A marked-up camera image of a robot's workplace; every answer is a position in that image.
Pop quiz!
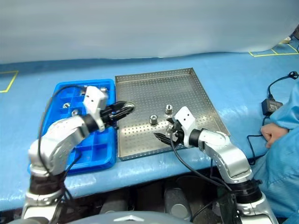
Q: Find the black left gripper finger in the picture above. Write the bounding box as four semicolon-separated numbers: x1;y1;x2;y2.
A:
109;100;127;112
114;107;135;121

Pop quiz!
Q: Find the pale power strip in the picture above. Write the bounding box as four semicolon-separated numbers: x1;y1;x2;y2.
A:
278;35;292;45

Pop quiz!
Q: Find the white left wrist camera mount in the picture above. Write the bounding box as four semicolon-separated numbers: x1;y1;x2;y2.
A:
82;85;109;132

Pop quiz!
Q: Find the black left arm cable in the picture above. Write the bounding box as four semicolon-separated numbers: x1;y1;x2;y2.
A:
37;84;83;204

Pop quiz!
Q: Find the blue compartment plastic tray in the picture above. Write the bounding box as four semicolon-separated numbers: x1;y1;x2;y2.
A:
28;78;118;176

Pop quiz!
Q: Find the person's blue coat sleeve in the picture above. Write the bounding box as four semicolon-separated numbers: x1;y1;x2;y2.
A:
253;80;299;220

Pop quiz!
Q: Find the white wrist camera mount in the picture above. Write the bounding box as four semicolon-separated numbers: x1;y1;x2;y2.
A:
173;106;197;148
82;85;109;132

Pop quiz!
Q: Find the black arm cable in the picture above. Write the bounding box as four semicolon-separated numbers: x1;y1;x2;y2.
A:
170;130;235;195
37;84;83;204

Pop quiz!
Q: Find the person's bare hand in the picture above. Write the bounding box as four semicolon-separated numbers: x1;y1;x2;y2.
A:
260;123;290;149

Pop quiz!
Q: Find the black power adapter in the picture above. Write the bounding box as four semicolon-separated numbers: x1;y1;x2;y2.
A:
261;98;284;116

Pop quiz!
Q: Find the grey robot torso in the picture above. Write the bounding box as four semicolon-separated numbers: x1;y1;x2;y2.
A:
76;210;195;224

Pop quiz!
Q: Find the black adapter cable with ferrite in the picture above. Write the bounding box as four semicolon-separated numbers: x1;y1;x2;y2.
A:
267;71;299;100

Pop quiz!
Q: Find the blue table cover sheet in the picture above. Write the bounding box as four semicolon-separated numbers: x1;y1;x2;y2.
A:
0;51;299;212

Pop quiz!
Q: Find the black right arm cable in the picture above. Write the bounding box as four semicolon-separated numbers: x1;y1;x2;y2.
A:
170;130;235;195

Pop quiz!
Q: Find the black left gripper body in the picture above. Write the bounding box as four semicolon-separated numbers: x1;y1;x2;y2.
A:
100;105;120;129

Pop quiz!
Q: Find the perforated steel tray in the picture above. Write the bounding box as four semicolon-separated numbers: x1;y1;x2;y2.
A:
114;67;232;162

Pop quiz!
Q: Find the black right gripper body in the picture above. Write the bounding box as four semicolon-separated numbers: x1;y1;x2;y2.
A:
166;122;185;147

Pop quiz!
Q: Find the thin black adapter cable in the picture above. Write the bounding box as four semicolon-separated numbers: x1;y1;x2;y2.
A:
246;115;267;166

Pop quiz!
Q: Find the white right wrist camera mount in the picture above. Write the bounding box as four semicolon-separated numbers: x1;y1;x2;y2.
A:
173;106;197;148

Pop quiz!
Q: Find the dark grey rounded cylinder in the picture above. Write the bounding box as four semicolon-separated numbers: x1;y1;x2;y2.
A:
100;198;128;215
163;184;193;222

